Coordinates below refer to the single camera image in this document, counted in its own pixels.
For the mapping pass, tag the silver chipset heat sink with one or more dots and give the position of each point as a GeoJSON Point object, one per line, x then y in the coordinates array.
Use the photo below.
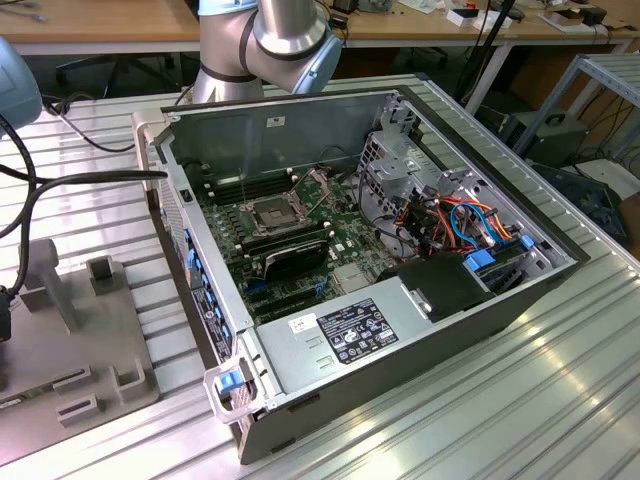
{"type": "Point", "coordinates": [352, 277]}

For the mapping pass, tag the grey open PC case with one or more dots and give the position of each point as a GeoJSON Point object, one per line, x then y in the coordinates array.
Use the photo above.
{"type": "Point", "coordinates": [450, 350]}

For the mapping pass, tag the silver drive cage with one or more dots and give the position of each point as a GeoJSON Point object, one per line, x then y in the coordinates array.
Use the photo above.
{"type": "Point", "coordinates": [395, 165]}

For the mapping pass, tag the CPU socket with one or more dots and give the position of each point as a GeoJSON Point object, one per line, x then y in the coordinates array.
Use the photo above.
{"type": "Point", "coordinates": [260, 215]}

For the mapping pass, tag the black RAM slot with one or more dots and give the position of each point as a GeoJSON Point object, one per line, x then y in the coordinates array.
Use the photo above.
{"type": "Point", "coordinates": [285, 242]}
{"type": "Point", "coordinates": [295, 234]}
{"type": "Point", "coordinates": [250, 178]}
{"type": "Point", "coordinates": [235, 192]}

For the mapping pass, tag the small white box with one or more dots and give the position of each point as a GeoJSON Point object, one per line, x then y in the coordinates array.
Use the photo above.
{"type": "Point", "coordinates": [460, 17]}

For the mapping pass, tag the black power adapter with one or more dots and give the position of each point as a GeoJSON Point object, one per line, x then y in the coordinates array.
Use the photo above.
{"type": "Point", "coordinates": [595, 16]}

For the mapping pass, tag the hard disk in blue carrier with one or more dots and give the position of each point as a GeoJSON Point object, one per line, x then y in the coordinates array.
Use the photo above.
{"type": "Point", "coordinates": [479, 262]}

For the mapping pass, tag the grey parts rack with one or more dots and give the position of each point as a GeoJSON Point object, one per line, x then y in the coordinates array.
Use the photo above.
{"type": "Point", "coordinates": [75, 340]}

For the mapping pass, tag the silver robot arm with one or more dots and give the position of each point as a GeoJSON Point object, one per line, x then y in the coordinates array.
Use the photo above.
{"type": "Point", "coordinates": [280, 30]}

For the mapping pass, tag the silver power supply unit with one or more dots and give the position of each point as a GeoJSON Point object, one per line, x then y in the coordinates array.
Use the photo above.
{"type": "Point", "coordinates": [295, 360]}

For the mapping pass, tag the grey metal shelf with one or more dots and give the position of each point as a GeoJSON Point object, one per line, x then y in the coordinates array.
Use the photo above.
{"type": "Point", "coordinates": [615, 70]}

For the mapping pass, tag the dark plastic crate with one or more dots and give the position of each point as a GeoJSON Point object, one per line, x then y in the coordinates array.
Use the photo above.
{"type": "Point", "coordinates": [590, 200]}

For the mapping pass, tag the blue case latch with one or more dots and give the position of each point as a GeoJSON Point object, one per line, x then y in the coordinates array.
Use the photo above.
{"type": "Point", "coordinates": [227, 382]}

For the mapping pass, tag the black expansion slot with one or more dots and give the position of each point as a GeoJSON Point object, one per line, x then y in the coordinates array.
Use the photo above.
{"type": "Point", "coordinates": [292, 306]}
{"type": "Point", "coordinates": [285, 295]}

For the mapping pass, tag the green motherboard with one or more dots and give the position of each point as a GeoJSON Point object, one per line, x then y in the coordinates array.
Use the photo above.
{"type": "Point", "coordinates": [350, 240]}

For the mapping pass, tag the green RAM stick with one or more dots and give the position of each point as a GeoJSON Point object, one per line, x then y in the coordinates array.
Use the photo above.
{"type": "Point", "coordinates": [12, 402]}

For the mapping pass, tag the black plastic drive cover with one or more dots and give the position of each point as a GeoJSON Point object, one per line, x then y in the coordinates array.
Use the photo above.
{"type": "Point", "coordinates": [440, 287]}

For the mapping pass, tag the black graphics card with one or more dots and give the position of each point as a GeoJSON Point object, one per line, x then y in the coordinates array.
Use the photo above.
{"type": "Point", "coordinates": [295, 257]}

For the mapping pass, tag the black equipment box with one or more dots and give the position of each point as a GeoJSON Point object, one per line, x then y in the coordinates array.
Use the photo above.
{"type": "Point", "coordinates": [550, 140]}

